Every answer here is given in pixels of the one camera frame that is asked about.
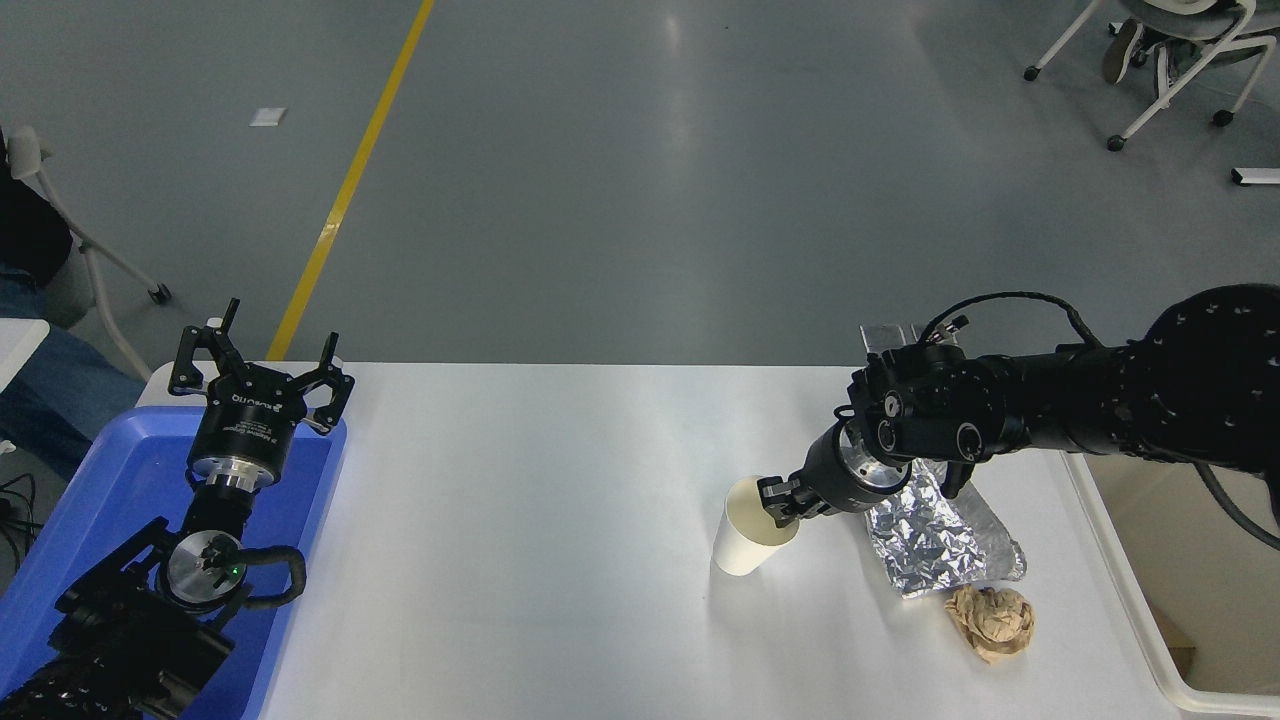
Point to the large pale bin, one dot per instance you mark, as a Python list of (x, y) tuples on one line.
[(1225, 570)]

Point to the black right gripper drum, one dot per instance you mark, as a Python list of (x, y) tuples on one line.
[(828, 480)]

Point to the white bar on floor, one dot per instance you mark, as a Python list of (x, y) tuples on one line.
[(1258, 176)]

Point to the white-framed chair with casters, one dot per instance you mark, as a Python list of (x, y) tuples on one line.
[(95, 270)]

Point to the crinkled silver foil tray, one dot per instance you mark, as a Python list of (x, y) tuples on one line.
[(940, 550)]

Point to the white side table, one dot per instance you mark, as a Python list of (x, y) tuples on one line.
[(18, 350)]

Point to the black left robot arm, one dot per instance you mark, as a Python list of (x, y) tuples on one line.
[(110, 620)]

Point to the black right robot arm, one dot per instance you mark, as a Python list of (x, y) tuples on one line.
[(1100, 400)]

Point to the person's shoe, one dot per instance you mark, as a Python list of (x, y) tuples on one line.
[(1120, 50)]

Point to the white paper cup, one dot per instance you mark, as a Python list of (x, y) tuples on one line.
[(740, 550)]

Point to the crumpled tan paper ball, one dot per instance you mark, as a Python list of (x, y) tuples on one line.
[(992, 622)]

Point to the blue plastic tray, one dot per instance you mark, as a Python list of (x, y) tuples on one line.
[(110, 480)]

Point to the grey office chair white base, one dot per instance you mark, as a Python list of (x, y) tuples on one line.
[(1185, 40)]

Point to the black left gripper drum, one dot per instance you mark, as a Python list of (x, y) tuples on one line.
[(245, 425)]

